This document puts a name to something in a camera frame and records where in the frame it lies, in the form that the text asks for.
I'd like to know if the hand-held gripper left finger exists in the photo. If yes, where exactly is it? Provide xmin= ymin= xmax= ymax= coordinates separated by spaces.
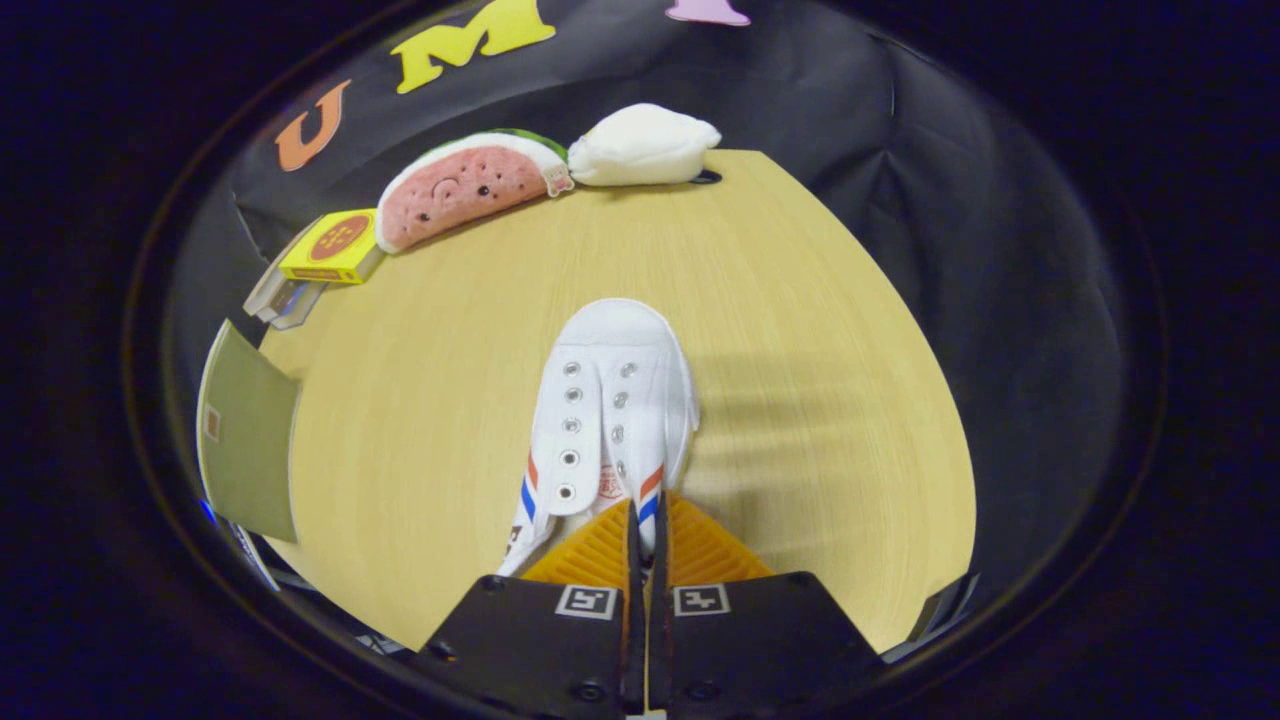
xmin=415 ymin=500 xmax=641 ymax=717

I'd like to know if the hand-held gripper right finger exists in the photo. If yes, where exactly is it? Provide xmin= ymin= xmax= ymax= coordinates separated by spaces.
xmin=648 ymin=495 xmax=886 ymax=717

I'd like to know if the white canvas shoe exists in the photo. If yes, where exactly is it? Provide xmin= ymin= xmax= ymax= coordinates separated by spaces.
xmin=497 ymin=298 xmax=701 ymax=579

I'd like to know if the green fabric storage box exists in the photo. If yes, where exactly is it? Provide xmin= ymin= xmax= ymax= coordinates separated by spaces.
xmin=197 ymin=320 xmax=303 ymax=544

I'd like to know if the lit display screen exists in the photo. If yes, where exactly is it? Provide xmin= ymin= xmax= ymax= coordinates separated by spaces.
xmin=200 ymin=498 xmax=283 ymax=593

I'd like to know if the yellow book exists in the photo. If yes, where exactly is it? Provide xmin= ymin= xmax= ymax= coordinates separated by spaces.
xmin=278 ymin=208 xmax=386 ymax=286

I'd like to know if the watermelon slice plush toy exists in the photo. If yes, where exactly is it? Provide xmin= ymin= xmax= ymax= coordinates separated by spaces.
xmin=375 ymin=128 xmax=576 ymax=255

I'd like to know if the white plush toy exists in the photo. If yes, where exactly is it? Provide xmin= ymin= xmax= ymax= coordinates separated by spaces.
xmin=567 ymin=103 xmax=723 ymax=188

